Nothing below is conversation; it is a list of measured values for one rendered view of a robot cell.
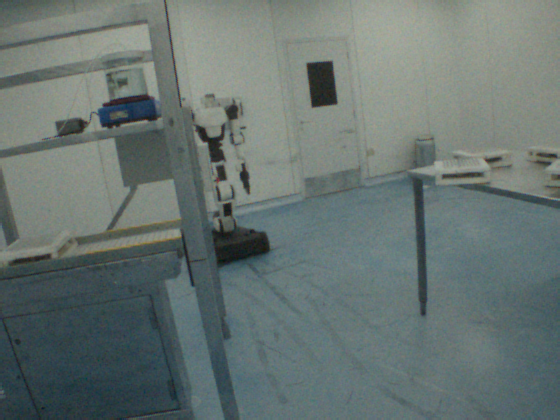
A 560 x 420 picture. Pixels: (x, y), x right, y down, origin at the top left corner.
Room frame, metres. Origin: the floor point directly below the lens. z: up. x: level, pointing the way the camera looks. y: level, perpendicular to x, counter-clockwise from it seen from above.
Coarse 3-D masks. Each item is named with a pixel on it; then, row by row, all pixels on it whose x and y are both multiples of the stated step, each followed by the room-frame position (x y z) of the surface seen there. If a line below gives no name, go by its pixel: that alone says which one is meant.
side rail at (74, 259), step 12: (180, 240) 1.43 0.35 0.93; (96, 252) 1.39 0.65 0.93; (108, 252) 1.39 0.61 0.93; (120, 252) 1.40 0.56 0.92; (132, 252) 1.40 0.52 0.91; (144, 252) 1.41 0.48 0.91; (24, 264) 1.35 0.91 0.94; (36, 264) 1.36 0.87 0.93; (48, 264) 1.36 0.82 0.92; (60, 264) 1.37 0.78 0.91; (72, 264) 1.37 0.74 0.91; (0, 276) 1.34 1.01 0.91
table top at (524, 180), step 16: (512, 160) 2.24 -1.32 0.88; (416, 176) 2.25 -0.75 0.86; (432, 176) 2.12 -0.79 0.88; (496, 176) 1.90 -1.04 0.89; (512, 176) 1.86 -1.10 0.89; (528, 176) 1.82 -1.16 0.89; (544, 176) 1.78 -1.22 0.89; (496, 192) 1.70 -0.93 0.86; (512, 192) 1.62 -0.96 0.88; (528, 192) 1.56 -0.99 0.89; (544, 192) 1.52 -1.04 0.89
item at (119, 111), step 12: (144, 96) 1.51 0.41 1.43; (108, 108) 1.48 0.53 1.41; (120, 108) 1.48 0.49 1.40; (132, 108) 1.49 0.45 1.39; (144, 108) 1.49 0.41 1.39; (156, 108) 1.52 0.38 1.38; (108, 120) 1.48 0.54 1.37; (120, 120) 1.48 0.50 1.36; (132, 120) 1.49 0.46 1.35; (156, 120) 1.66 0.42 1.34
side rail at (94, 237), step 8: (152, 224) 1.68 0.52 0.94; (160, 224) 1.68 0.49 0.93; (168, 224) 1.69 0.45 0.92; (176, 224) 1.69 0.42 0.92; (112, 232) 1.65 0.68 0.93; (120, 232) 1.66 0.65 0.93; (128, 232) 1.66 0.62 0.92; (136, 232) 1.67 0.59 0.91; (144, 232) 1.67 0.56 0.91; (80, 240) 1.64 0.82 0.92; (88, 240) 1.64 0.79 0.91; (96, 240) 1.64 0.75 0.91
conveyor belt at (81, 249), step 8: (160, 232) 1.67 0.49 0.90; (168, 232) 1.65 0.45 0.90; (176, 232) 1.64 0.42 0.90; (112, 240) 1.64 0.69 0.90; (120, 240) 1.63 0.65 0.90; (128, 240) 1.61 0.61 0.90; (136, 240) 1.60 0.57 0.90; (144, 240) 1.58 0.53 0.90; (152, 240) 1.57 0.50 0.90; (80, 248) 1.59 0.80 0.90; (88, 248) 1.57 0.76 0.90; (96, 248) 1.56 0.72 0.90; (104, 248) 1.54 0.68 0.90; (176, 248) 1.44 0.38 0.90; (128, 256) 1.42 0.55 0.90; (136, 256) 1.42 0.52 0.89; (184, 256) 1.44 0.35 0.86; (80, 264) 1.39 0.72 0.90; (88, 264) 1.40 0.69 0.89; (32, 272) 1.37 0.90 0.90; (40, 272) 1.37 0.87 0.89
